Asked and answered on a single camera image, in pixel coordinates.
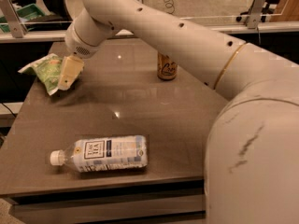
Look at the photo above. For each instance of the clear tea bottle white cap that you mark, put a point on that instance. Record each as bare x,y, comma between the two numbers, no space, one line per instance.
103,154

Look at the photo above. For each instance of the green jalapeno chip bag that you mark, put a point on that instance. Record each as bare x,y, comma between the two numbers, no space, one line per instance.
47,69

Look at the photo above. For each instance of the clear acrylic barrier panel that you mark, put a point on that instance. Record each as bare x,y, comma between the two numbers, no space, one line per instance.
220,14

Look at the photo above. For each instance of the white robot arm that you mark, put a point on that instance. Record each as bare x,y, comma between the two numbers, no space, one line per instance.
252,151

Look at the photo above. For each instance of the left metal bracket post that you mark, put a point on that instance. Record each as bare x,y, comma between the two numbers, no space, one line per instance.
16,28

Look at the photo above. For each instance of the orange soda can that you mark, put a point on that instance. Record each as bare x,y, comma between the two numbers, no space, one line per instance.
166,68

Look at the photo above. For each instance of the green plastic bin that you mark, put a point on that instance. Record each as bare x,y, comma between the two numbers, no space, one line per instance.
26,13

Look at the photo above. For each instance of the metal bracket post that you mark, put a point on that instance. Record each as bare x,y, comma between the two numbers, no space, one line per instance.
16,28
255,13

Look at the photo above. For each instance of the right metal bracket post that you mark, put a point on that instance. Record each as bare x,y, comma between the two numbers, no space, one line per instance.
255,13

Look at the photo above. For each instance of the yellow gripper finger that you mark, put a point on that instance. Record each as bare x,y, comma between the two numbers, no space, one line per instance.
71,68

